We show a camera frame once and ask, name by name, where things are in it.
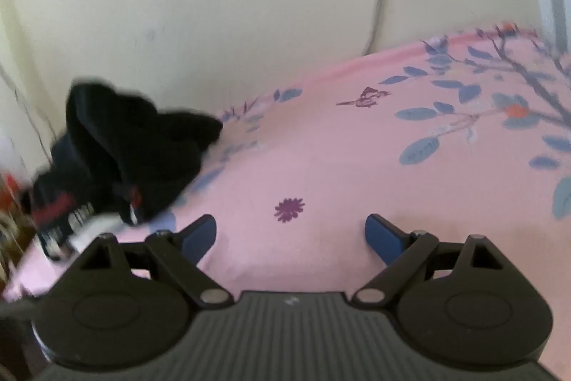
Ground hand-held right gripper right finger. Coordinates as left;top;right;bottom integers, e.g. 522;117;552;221
352;213;518;310

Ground black printed garment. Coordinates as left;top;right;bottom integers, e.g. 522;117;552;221
27;78;224;261

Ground red blurred object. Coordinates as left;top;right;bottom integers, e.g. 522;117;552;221
0;173;24;213

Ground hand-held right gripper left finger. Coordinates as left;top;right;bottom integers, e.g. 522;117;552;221
67;214;235;310

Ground pink floral bed sheet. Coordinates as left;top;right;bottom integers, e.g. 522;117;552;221
2;23;571;381

